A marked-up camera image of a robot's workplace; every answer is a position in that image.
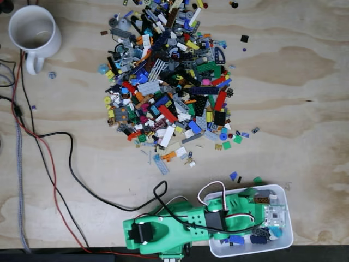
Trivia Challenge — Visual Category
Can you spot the white plastic bin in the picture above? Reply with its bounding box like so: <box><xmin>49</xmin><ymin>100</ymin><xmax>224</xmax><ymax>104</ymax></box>
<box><xmin>203</xmin><ymin>184</ymin><xmax>294</xmax><ymax>258</ymax></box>

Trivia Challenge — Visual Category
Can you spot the light grey Lego plate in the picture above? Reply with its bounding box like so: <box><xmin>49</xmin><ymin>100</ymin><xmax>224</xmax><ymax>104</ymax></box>
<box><xmin>203</xmin><ymin>129</ymin><xmax>220</xmax><ymax>142</ymax></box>

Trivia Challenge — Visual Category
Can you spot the long grey Lego plate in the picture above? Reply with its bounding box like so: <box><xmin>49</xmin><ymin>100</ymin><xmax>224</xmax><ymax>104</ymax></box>
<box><xmin>181</xmin><ymin>132</ymin><xmax>202</xmax><ymax>144</ymax></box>

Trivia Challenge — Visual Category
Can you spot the black Lego brick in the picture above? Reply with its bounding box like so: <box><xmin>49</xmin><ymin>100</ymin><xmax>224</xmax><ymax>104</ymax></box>
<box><xmin>214</xmin><ymin>110</ymin><xmax>226</xmax><ymax>126</ymax></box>

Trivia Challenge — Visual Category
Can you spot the blue Lego brick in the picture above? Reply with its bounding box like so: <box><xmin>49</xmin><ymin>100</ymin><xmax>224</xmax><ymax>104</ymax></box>
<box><xmin>187</xmin><ymin>120</ymin><xmax>202</xmax><ymax>134</ymax></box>

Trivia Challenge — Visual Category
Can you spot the light blue Lego plate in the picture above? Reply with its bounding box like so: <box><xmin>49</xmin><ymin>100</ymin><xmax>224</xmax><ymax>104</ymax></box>
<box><xmin>153</xmin><ymin>154</ymin><xmax>170</xmax><ymax>175</ymax></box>

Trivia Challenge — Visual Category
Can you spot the long white Lego brick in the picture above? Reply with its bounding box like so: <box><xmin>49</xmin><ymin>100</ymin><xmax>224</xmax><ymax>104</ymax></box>
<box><xmin>160</xmin><ymin>125</ymin><xmax>176</xmax><ymax>148</ymax></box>

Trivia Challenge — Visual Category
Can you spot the long red Lego brick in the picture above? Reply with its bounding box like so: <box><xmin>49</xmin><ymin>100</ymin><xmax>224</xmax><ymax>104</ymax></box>
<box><xmin>214</xmin><ymin>90</ymin><xmax>227</xmax><ymax>112</ymax></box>

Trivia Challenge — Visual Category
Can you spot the black wedge Lego plate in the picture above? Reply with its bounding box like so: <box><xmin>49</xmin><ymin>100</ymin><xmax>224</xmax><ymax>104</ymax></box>
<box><xmin>194</xmin><ymin>94</ymin><xmax>208</xmax><ymax>118</ymax></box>

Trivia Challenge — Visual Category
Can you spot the red Lego plate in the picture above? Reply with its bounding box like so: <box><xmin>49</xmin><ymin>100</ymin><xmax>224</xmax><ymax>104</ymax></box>
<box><xmin>158</xmin><ymin>105</ymin><xmax>178</xmax><ymax>123</ymax></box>

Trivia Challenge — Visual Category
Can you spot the dark blue sticker Lego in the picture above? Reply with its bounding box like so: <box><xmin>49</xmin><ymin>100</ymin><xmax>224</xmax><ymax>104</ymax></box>
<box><xmin>158</xmin><ymin>94</ymin><xmax>177</xmax><ymax>111</ymax></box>

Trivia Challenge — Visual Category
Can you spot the large green Lego plate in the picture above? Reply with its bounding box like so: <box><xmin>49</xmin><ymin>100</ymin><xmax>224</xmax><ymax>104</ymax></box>
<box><xmin>196</xmin><ymin>61</ymin><xmax>222</xmax><ymax>79</ymax></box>

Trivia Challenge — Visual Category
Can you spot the grey studded Lego plate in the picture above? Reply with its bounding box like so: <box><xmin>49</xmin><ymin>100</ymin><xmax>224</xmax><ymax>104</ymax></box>
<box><xmin>137</xmin><ymin>81</ymin><xmax>161</xmax><ymax>96</ymax></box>

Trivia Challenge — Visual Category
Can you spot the white Lego fence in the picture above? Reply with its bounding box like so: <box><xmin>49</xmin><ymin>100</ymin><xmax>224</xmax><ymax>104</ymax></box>
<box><xmin>148</xmin><ymin>59</ymin><xmax>167</xmax><ymax>82</ymax></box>

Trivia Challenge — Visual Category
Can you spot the long white Lego piece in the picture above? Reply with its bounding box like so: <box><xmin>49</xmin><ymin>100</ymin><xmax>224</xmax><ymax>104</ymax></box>
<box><xmin>188</xmin><ymin>7</ymin><xmax>202</xmax><ymax>27</ymax></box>

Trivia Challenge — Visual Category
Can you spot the long brown Lego plate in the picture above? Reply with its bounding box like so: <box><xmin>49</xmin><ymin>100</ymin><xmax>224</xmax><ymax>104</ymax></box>
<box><xmin>165</xmin><ymin>8</ymin><xmax>179</xmax><ymax>28</ymax></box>

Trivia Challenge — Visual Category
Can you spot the grey Lego cone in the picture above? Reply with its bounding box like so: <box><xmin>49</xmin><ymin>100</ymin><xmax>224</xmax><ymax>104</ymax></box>
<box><xmin>117</xmin><ymin>17</ymin><xmax>131</xmax><ymax>31</ymax></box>

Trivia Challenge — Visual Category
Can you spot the long dark blue plate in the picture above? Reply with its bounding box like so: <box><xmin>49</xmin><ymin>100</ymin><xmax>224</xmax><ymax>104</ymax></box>
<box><xmin>190</xmin><ymin>86</ymin><xmax>220</xmax><ymax>96</ymax></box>

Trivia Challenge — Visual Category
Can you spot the blue curved technic piece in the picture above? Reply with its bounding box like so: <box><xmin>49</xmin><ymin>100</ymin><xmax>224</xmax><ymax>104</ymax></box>
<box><xmin>214</xmin><ymin>46</ymin><xmax>226</xmax><ymax>66</ymax></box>

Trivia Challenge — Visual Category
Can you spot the grey plate with orange studs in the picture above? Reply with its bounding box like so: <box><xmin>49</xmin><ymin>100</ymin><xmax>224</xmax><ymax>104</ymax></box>
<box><xmin>114</xmin><ymin>106</ymin><xmax>128</xmax><ymax>122</ymax></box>

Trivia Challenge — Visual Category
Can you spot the long dark grey plate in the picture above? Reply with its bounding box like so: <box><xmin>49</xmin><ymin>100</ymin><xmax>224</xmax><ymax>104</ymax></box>
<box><xmin>111</xmin><ymin>28</ymin><xmax>132</xmax><ymax>38</ymax></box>

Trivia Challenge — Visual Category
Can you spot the white ceramic mug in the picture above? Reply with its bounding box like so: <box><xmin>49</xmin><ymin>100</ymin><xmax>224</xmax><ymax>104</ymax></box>
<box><xmin>8</xmin><ymin>5</ymin><xmax>63</xmax><ymax>76</ymax></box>

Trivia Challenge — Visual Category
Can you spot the black object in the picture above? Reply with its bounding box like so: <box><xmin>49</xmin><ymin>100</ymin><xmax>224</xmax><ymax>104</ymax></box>
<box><xmin>0</xmin><ymin>0</ymin><xmax>14</xmax><ymax>14</ymax></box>

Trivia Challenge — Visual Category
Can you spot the square camera circuit board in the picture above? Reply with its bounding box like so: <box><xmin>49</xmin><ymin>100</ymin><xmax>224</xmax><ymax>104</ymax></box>
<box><xmin>263</xmin><ymin>204</ymin><xmax>287</xmax><ymax>229</ymax></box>

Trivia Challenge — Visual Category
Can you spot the white red black servo wire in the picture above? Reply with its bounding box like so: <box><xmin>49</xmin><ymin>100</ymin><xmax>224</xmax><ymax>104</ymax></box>
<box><xmin>197</xmin><ymin>181</ymin><xmax>256</xmax><ymax>223</ymax></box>

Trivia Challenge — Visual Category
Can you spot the thick black cable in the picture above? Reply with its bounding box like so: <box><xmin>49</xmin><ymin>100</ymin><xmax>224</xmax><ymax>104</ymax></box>
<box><xmin>34</xmin><ymin>132</ymin><xmax>273</xmax><ymax>233</ymax></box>

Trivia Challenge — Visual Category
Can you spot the red cable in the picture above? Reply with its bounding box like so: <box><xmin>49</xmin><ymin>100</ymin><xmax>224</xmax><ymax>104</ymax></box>
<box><xmin>10</xmin><ymin>50</ymin><xmax>160</xmax><ymax>259</ymax></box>

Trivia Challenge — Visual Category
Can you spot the thin black cable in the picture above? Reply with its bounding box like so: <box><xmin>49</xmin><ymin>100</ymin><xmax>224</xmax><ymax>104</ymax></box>
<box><xmin>20</xmin><ymin>49</ymin><xmax>90</xmax><ymax>248</ymax></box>

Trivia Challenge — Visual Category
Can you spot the grey braided cable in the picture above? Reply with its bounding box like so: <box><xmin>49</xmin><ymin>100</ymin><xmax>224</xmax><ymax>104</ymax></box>
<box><xmin>0</xmin><ymin>59</ymin><xmax>31</xmax><ymax>253</ymax></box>

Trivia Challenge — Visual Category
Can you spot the black cable with connector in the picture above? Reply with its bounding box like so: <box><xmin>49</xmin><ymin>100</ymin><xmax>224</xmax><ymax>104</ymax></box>
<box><xmin>0</xmin><ymin>94</ymin><xmax>25</xmax><ymax>127</ymax></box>

